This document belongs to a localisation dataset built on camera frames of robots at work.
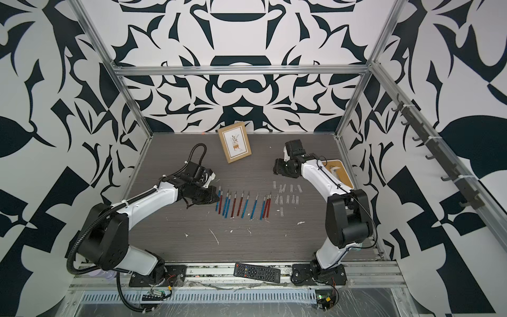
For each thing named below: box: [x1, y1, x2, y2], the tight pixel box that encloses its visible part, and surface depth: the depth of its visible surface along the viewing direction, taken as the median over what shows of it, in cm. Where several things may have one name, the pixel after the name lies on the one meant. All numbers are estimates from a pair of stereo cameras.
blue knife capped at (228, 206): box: [224, 191, 232, 219], surface depth 94 cm
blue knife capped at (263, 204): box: [259, 196, 267, 221], surface depth 94 cm
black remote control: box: [233, 262, 281, 284], surface depth 76 cm
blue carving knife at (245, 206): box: [240, 191, 250, 219], surface depth 95 cm
